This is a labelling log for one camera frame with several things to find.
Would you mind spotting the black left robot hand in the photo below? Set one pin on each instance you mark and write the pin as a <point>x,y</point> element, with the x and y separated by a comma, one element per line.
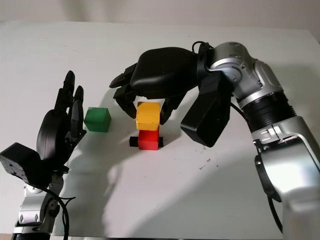
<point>51,132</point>

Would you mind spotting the green block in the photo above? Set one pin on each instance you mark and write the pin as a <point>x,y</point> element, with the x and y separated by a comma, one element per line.
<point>97,120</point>

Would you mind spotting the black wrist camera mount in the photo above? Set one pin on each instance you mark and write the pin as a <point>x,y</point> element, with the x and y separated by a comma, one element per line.
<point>18,160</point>
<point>207,120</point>

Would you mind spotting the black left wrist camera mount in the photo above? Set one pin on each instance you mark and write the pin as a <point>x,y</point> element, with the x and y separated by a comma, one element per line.
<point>18,160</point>

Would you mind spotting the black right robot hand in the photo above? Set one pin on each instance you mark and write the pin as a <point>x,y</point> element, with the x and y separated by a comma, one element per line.
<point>165,70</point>

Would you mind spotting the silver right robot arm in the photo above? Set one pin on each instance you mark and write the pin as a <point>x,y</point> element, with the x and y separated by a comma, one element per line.
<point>287,150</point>

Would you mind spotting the red block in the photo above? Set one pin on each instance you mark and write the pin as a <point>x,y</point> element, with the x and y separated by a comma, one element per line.
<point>148,141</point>

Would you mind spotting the yellow block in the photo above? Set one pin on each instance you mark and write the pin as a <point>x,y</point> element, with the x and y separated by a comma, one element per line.
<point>148,116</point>

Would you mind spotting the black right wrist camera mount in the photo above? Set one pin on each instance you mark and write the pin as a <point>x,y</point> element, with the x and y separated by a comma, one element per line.
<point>207,120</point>

